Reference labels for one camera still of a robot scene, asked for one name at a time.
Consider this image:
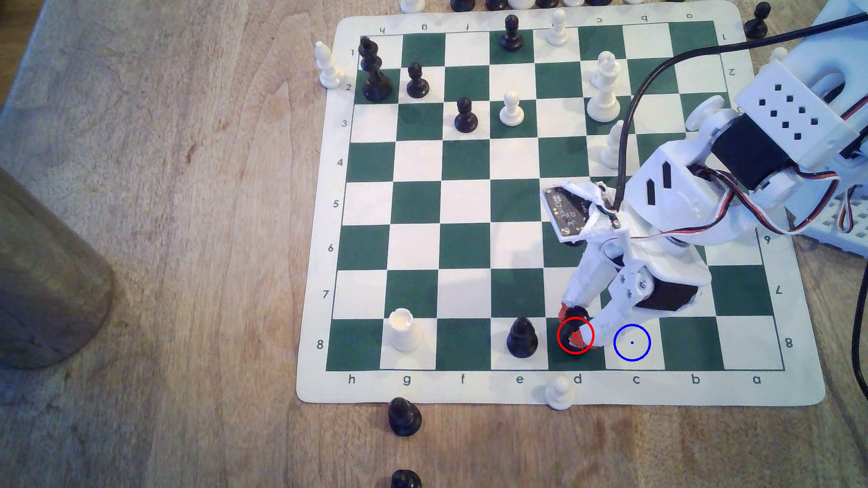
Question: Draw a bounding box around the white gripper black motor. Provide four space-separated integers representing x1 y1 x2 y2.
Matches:
557 230 713 349

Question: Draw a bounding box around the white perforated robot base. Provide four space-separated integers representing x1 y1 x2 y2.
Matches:
790 0 868 260

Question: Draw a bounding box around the black chess bishop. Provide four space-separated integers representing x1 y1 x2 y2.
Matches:
506 316 539 359

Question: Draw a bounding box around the white chess pawn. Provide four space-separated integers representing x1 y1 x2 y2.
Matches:
545 375 576 412
546 9 571 47
500 91 526 127

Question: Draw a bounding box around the white chess bishop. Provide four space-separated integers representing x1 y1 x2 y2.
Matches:
315 41 347 90
599 121 628 170

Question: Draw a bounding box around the green white chess mat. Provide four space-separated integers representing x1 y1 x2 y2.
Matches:
296 0 827 408

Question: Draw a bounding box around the tall white chess queen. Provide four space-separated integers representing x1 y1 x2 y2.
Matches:
586 52 623 123

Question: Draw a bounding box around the white chess rook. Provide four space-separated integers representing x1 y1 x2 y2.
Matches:
388 308 423 352

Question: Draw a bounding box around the camera circuit board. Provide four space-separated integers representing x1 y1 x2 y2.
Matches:
540 180 625 244

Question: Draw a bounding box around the red white black wire bundle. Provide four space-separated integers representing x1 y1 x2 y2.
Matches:
631 163 868 242

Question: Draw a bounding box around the black camera cable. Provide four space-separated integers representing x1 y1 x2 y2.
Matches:
613 12 868 212

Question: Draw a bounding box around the black power cable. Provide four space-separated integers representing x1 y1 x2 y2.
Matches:
852 267 868 402

